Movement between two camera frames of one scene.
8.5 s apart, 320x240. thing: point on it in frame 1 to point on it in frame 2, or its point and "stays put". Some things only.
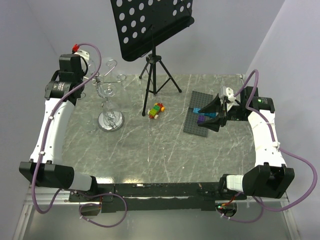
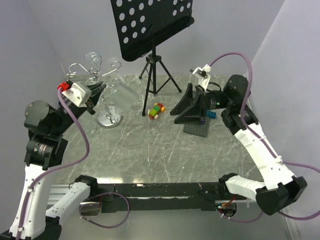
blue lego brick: (196, 110) stays put
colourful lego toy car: (153, 112) stays put
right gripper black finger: (213, 124) to (192, 115)
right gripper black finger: (214, 106) to (187, 101)
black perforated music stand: (141, 25) stays put
